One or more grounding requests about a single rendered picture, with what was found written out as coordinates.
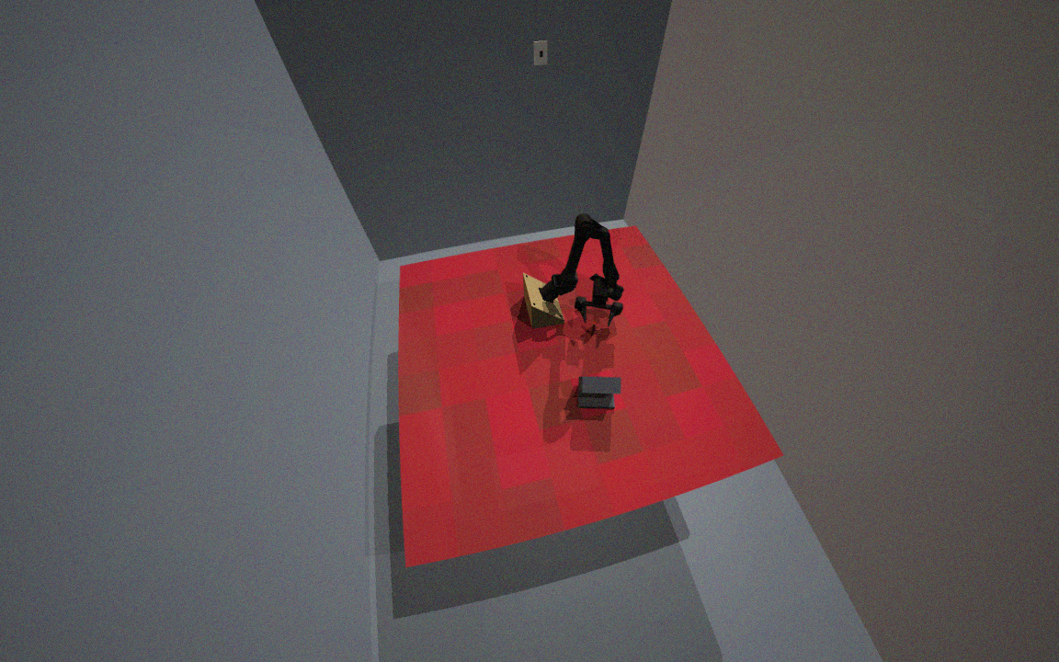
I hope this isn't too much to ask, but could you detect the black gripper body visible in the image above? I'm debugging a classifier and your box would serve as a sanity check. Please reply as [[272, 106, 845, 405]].
[[575, 287, 623, 315]]

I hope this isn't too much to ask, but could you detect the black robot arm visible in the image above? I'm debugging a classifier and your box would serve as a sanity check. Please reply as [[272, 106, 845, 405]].
[[539, 213, 624, 302]]

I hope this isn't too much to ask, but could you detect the grey flat panel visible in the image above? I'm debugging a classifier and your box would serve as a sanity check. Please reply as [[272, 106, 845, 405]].
[[577, 376, 621, 409]]

